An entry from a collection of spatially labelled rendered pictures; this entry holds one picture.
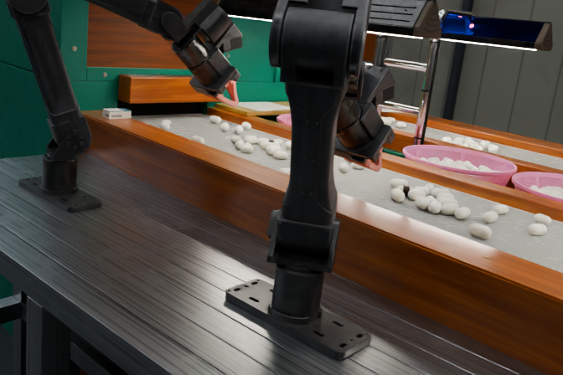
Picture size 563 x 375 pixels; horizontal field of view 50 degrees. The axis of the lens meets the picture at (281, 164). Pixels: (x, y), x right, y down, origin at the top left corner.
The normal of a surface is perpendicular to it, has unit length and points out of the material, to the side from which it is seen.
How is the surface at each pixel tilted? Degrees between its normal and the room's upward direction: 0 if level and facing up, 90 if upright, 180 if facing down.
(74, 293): 0
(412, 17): 58
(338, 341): 0
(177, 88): 90
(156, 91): 90
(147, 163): 90
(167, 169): 90
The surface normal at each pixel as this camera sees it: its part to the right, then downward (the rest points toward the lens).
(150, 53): 0.70, 0.24
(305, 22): -0.11, -0.32
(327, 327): 0.11, -0.97
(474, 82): -0.66, 0.11
